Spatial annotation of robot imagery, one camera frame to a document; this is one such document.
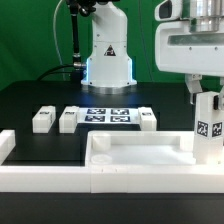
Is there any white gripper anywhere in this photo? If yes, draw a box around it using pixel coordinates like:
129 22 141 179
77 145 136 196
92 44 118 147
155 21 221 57
154 0 224 110

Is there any white desk top tray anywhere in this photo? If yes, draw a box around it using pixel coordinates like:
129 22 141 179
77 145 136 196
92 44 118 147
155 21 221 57
84 129 224 168

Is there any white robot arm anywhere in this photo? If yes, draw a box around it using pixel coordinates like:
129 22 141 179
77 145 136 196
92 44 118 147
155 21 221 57
82 0 224 110

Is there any fiducial marker sheet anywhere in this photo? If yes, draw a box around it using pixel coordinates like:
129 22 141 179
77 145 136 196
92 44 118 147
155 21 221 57
77 108 139 124

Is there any white U-shaped fence wall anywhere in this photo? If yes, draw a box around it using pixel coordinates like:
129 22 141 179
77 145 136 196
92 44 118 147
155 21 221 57
0 130 224 193

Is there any black cable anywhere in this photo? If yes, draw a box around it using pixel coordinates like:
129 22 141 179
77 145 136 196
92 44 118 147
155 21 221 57
35 64 83 83

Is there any white cable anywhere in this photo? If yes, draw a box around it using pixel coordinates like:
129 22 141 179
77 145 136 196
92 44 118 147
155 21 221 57
52 0 67 82

